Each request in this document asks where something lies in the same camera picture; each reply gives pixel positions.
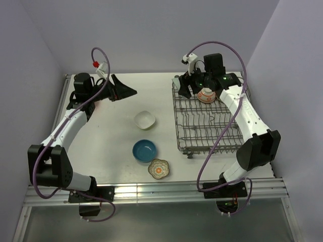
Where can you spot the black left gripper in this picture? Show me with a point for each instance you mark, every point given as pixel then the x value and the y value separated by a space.
pixel 118 91

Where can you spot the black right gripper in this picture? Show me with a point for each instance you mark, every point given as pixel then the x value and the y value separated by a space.
pixel 184 90

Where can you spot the orange floral patterned bowl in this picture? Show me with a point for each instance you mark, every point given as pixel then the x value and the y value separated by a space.
pixel 206 95

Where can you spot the pale green ceramic bowl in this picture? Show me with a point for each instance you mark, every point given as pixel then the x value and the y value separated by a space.
pixel 176 82

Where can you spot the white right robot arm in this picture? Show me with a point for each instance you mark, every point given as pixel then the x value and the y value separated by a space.
pixel 260 142

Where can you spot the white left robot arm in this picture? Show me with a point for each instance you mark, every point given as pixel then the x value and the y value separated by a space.
pixel 48 162

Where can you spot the small flower shaped patterned dish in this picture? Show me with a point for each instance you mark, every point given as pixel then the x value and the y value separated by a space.
pixel 159 168

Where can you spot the white square bowl green outside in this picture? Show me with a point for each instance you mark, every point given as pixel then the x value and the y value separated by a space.
pixel 144 120

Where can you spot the blue ceramic bowl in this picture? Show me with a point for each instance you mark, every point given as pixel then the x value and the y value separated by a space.
pixel 144 151

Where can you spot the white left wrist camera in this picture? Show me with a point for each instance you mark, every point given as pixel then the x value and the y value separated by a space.
pixel 102 70

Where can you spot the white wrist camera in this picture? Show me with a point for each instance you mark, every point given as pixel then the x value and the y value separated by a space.
pixel 102 70
pixel 190 60

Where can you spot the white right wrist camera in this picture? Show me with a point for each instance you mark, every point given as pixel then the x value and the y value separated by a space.
pixel 190 60

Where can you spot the grey wire dish rack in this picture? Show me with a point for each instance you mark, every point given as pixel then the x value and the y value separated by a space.
pixel 198 124

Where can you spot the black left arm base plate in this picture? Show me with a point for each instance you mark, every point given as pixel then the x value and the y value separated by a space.
pixel 99 194

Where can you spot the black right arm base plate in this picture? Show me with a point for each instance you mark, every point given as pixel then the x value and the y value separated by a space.
pixel 230 191

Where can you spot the aluminium frame rail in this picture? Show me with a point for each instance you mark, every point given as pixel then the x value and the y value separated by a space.
pixel 141 193

